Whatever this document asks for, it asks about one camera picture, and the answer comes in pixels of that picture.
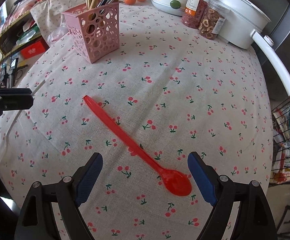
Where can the white bowl with flower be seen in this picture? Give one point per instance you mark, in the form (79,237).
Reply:
(173,7)

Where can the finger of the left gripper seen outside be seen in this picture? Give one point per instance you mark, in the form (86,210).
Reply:
(12,99)

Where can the goji berry jar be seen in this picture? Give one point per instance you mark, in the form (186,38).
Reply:
(194,11)

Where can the dried fruit slices jar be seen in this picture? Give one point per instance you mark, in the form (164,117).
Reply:
(213,19)

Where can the pink perforated utensil basket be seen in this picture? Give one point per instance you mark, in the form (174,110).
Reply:
(94,32)

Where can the red plastic spoon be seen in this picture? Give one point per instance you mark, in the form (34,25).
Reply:
(174,181)

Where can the red box on shelf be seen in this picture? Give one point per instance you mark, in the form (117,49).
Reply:
(38,47)

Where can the white electric cooking pot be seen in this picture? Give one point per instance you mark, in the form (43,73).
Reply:
(243,26)

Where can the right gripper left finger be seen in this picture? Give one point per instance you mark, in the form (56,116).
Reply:
(37,220)

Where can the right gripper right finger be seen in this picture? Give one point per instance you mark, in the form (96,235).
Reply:
(254,219)

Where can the black wire vegetable rack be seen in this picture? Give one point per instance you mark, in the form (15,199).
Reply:
(280,171)

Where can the cherry print tablecloth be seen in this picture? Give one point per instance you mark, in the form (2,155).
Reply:
(168,88)

